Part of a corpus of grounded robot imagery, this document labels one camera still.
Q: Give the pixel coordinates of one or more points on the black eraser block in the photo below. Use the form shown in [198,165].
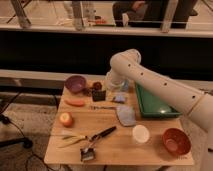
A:
[98,96]

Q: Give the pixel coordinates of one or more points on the light blue cup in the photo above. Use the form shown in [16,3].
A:
[125,86]

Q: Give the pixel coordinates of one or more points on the dark red grape bunch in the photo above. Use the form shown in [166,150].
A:
[95,88]

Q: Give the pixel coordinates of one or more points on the red yellow apple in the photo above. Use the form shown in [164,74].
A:
[66,119]

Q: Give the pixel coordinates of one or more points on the red bowl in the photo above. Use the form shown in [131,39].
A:
[176,142]

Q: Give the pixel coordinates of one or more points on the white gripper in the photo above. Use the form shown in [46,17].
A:
[114,81]

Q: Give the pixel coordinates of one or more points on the small blue sponge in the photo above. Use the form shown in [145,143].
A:
[119,98]

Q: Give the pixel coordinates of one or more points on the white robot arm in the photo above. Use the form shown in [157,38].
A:
[189,101]

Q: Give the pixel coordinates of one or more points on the orange carrot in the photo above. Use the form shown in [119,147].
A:
[75,103]

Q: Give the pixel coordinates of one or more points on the black tripod stand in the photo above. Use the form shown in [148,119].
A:
[13,135]

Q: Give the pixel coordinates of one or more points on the white plastic cup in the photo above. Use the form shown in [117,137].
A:
[140,134]

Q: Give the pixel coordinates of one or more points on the green plastic tray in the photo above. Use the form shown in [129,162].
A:
[152,107]

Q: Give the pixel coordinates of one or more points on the blue grey cloth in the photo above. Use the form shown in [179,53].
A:
[126,115]

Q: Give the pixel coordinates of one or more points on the seated person in background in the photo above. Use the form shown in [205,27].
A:
[150,13]

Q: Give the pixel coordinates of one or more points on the yellow green banana peel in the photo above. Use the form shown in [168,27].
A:
[72,138]

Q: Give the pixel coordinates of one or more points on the purple bowl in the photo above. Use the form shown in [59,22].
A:
[75,83]

